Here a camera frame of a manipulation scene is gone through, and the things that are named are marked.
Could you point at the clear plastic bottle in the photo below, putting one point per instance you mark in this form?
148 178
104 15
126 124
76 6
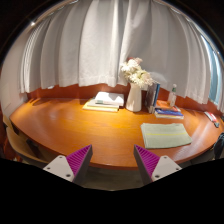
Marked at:
172 96

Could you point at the orange book on stack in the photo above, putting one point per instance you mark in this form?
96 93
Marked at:
164 105

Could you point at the white flower bouquet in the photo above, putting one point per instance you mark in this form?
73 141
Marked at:
135 74

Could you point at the white curtain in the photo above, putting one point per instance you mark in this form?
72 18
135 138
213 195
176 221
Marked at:
85 43

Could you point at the dark chair at right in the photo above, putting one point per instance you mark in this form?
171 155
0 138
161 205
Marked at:
216 152

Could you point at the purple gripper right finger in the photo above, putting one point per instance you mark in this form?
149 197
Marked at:
153 167

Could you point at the white ceramic vase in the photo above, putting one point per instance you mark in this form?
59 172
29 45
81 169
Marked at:
134 100

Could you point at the blue book in stack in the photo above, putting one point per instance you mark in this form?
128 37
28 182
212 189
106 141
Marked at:
168 114

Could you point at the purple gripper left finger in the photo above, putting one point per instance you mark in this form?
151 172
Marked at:
72 167

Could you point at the upright dark books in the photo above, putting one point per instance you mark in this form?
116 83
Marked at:
151 97

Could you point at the white book on top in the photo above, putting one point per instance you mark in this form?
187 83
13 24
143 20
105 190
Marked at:
110 98

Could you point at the yellow-edged bottom book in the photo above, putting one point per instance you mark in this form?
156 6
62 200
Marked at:
93 106

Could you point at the wooden chair at left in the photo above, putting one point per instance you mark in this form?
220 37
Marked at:
21 147

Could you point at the red white small packet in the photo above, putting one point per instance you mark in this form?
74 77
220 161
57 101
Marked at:
212 118

